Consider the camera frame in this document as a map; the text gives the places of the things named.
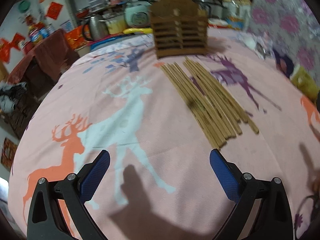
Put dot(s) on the yellow cooking oil bottle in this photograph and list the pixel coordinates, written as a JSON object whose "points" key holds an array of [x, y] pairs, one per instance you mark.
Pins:
{"points": [[34, 34]]}

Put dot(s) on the table with red cover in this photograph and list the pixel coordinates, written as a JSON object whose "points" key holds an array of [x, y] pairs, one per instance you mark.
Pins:
{"points": [[41, 67]]}

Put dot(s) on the yellow small frying pan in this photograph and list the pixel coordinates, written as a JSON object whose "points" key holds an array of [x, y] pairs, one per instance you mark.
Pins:
{"points": [[138, 31]]}

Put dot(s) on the stainless steel electric kettle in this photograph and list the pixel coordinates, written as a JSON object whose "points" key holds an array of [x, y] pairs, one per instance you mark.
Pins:
{"points": [[94, 28]]}

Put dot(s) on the black silver pressure cooker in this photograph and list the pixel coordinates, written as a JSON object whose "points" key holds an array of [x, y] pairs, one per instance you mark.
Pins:
{"points": [[214, 8]]}

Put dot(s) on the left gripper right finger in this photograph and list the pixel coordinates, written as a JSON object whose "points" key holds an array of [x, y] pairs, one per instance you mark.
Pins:
{"points": [[273, 220]]}

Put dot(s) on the yellow enamel pot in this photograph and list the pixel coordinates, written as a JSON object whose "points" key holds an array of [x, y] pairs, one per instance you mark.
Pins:
{"points": [[116, 25]]}

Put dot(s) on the red gift bag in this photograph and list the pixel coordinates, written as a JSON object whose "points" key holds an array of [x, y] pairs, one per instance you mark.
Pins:
{"points": [[75, 38]]}

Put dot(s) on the pink deer-print tablecloth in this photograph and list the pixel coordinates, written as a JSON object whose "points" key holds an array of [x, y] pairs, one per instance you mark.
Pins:
{"points": [[160, 184]]}

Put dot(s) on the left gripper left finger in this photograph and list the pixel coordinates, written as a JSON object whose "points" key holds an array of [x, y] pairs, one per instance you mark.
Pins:
{"points": [[46, 221]]}

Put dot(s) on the white refrigerator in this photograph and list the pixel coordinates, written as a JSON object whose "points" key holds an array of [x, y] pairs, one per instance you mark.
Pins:
{"points": [[60, 14]]}

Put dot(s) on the mint green rice cooker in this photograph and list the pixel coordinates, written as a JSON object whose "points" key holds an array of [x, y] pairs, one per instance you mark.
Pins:
{"points": [[137, 14]]}

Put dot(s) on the brown wooden utensil holder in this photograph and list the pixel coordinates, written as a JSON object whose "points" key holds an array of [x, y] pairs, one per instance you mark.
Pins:
{"points": [[179, 28]]}

